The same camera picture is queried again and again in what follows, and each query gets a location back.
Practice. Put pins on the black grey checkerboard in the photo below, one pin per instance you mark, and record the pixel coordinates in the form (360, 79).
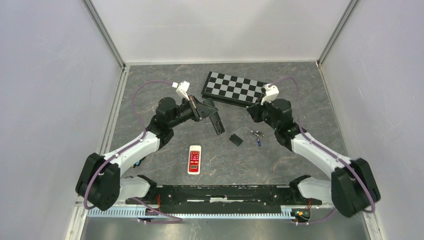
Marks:
(233, 90)

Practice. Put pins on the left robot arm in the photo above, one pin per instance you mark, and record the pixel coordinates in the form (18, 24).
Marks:
(101, 184)

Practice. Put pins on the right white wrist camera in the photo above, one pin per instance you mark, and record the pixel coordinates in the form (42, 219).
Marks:
(269, 93)

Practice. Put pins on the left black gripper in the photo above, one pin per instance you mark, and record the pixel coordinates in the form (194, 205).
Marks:
(197, 107)

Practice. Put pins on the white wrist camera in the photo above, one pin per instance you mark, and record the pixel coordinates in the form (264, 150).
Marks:
(181, 89)
(269, 93)

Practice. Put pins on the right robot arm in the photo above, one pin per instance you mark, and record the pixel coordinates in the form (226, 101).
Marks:
(351, 187)

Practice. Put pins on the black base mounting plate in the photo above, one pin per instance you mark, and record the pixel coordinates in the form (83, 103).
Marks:
(225, 199)

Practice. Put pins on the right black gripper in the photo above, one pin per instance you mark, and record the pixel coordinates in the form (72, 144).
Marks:
(255, 110)

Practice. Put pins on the black battery cover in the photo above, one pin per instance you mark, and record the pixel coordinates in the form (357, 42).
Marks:
(236, 140)

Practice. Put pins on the white red remote control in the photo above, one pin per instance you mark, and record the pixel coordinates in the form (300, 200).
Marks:
(194, 160)

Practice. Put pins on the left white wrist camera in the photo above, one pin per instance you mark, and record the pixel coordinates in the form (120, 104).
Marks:
(181, 89)

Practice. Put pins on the black remote control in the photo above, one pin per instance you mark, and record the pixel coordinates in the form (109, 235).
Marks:
(217, 123)

